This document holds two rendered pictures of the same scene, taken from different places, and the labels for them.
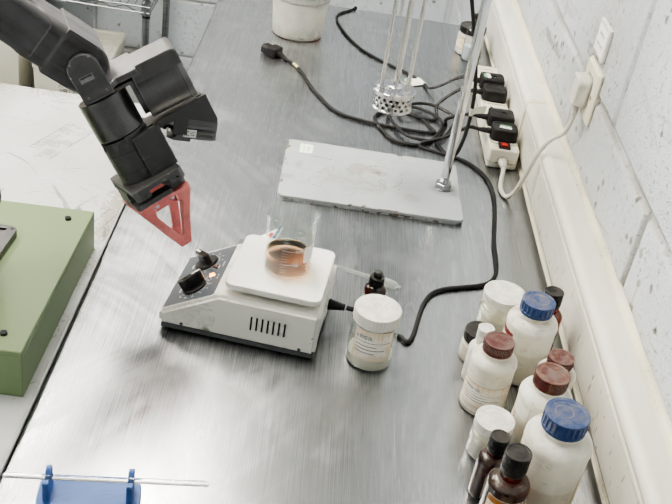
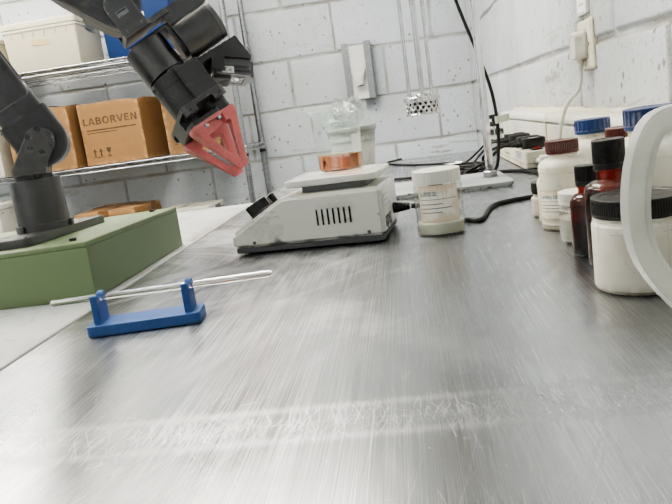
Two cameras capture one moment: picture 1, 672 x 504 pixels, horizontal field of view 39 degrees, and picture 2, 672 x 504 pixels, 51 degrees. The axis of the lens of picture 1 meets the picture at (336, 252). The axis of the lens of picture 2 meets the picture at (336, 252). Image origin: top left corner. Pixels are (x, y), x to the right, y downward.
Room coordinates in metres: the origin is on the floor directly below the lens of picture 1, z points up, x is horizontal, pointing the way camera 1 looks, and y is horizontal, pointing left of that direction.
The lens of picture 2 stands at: (0.08, -0.07, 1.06)
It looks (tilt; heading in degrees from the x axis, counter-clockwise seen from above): 11 degrees down; 10
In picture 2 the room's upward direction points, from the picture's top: 8 degrees counter-clockwise
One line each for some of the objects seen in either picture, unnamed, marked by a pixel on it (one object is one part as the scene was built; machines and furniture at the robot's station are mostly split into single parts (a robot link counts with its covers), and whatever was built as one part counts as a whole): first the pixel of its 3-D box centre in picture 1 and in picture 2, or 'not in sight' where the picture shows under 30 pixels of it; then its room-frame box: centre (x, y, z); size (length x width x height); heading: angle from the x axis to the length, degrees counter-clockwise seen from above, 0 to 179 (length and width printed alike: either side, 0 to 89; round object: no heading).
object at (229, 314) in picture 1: (258, 292); (324, 209); (0.99, 0.09, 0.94); 0.22 x 0.13 x 0.08; 86
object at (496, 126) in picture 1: (498, 130); (528, 143); (1.59, -0.25, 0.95); 0.07 x 0.04 x 0.02; 93
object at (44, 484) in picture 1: (89, 488); (145, 306); (0.64, 0.20, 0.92); 0.10 x 0.03 x 0.04; 100
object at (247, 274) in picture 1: (282, 269); (338, 175); (0.99, 0.06, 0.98); 0.12 x 0.12 x 0.01; 86
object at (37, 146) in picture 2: not in sight; (36, 154); (0.91, 0.43, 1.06); 0.09 x 0.06 x 0.06; 26
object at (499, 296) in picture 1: (499, 311); not in sight; (1.05, -0.23, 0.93); 0.06 x 0.06 x 0.07
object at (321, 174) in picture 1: (371, 179); (426, 187); (1.40, -0.04, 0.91); 0.30 x 0.20 x 0.01; 93
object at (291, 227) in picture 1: (287, 241); (336, 142); (0.99, 0.06, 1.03); 0.07 x 0.06 x 0.08; 101
